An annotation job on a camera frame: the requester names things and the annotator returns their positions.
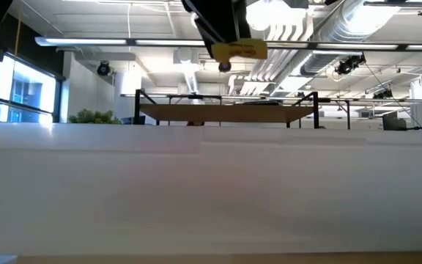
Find green potted plant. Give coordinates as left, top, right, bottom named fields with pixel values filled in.
left=67, top=108, right=122, bottom=125

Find long linear ceiling light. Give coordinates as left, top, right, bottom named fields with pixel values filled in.
left=34, top=36, right=422, bottom=53

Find white ceiling conduit bundle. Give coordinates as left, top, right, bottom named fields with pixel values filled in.
left=229, top=12, right=315, bottom=97

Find dark background monitor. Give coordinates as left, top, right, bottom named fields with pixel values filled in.
left=382, top=111, right=408, bottom=131

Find clear pencil box orange lid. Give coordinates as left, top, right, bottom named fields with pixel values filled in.
left=0, top=120, right=422, bottom=258

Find wooden shelf riser black legs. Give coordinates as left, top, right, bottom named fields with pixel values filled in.
left=133, top=89, right=321, bottom=130

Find large window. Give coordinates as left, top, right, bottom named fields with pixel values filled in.
left=0, top=54, right=64, bottom=124

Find black ceiling spotlight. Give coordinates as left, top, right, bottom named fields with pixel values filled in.
left=371, top=89, right=394, bottom=100
left=334, top=53, right=367, bottom=76

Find silver ventilation duct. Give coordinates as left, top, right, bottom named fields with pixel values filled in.
left=298, top=0, right=403, bottom=76

